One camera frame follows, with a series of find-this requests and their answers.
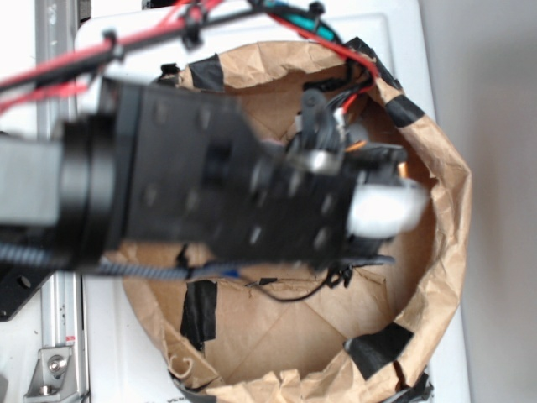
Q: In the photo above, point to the aluminum extrusion rail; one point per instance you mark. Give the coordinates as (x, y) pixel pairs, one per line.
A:
(56, 25)

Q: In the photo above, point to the metal corner bracket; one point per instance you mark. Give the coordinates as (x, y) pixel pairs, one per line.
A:
(54, 377)

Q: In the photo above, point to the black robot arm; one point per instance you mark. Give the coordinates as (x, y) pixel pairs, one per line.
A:
(161, 165)

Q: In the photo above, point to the brown paper bag bin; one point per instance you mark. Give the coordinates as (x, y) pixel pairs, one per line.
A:
(393, 333)

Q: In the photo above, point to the white plastic tray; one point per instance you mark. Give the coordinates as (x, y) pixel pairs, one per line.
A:
(124, 366)

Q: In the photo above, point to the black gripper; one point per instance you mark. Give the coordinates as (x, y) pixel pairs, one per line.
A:
(316, 201)

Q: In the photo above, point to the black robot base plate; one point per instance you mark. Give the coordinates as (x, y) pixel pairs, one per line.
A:
(18, 286)

